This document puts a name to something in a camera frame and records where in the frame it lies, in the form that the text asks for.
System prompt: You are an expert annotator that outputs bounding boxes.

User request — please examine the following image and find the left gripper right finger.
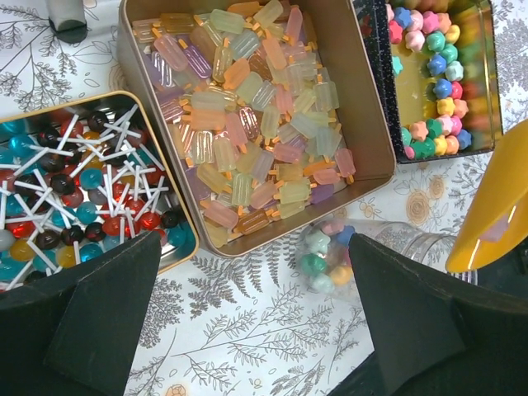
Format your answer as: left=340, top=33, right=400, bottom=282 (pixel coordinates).
left=334, top=243, right=527, bottom=395

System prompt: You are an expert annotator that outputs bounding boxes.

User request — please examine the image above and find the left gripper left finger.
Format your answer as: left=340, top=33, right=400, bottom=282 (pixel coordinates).
left=1, top=232, right=161, bottom=395

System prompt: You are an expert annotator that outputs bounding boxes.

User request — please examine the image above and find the clear glass jar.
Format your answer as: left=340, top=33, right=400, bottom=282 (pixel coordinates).
left=295, top=217, right=455, bottom=305

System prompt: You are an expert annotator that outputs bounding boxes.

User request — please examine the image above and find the yellow plastic scoop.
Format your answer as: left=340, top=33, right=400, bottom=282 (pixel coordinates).
left=445, top=120, right=527, bottom=273

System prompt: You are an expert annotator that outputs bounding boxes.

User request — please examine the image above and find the star candy tin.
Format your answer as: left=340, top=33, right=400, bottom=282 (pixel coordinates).
left=352, top=1, right=503, bottom=163

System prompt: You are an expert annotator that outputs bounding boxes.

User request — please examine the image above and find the popsicle candy tin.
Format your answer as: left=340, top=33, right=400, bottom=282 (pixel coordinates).
left=118, top=1, right=395, bottom=257

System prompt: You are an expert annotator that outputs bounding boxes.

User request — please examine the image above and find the steel dish rack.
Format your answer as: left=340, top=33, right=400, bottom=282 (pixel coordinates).
left=45, top=0, right=87, bottom=44

